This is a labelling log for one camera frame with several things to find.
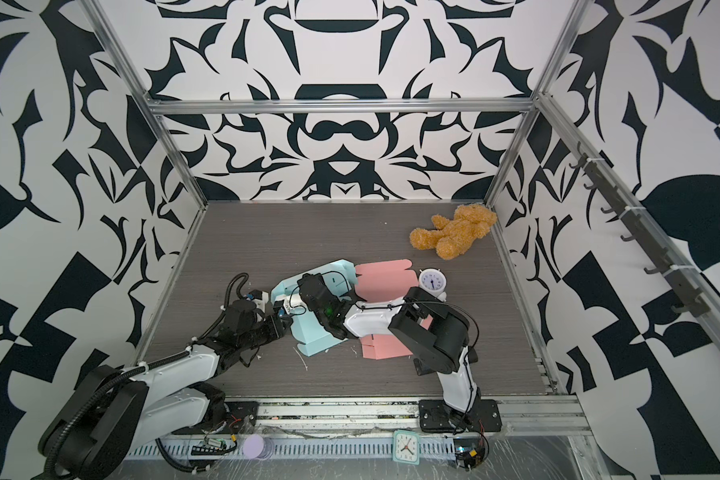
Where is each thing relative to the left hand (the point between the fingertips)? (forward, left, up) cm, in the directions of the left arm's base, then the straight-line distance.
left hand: (291, 317), depth 88 cm
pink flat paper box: (+12, -29, -1) cm, 31 cm away
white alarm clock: (+11, -44, -1) cm, 45 cm away
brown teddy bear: (+22, -50, +8) cm, 55 cm away
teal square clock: (-32, -29, 0) cm, 43 cm away
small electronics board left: (-30, +16, -5) cm, 34 cm away
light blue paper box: (-4, -5, -2) cm, 7 cm away
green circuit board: (-33, -44, -3) cm, 56 cm away
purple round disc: (-31, +3, +6) cm, 32 cm away
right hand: (+11, -5, +10) cm, 15 cm away
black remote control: (-15, -36, -2) cm, 39 cm away
